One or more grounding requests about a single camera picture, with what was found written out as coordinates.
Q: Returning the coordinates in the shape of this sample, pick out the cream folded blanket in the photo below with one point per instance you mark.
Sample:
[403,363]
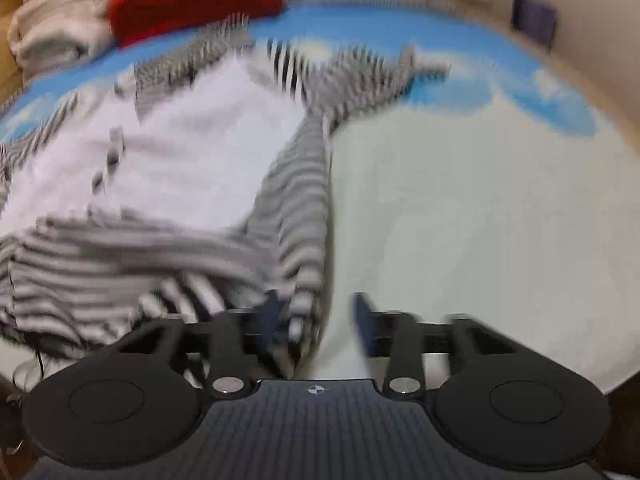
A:
[47,35]

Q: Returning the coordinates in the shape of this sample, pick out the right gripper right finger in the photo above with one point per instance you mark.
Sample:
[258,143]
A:
[491,397]

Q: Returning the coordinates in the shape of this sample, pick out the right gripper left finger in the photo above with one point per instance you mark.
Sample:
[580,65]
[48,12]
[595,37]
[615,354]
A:
[141,397]

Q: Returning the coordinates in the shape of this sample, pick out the black white striped hoodie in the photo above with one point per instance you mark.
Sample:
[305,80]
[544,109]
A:
[198,182]

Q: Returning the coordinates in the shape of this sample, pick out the blue white patterned bedsheet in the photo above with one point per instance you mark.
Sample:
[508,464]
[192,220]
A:
[505,192]

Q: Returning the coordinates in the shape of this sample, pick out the purple bag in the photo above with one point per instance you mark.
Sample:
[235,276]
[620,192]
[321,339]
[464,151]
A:
[535,20]

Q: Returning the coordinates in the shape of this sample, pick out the wooden headboard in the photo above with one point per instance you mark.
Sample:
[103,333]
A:
[10,72]

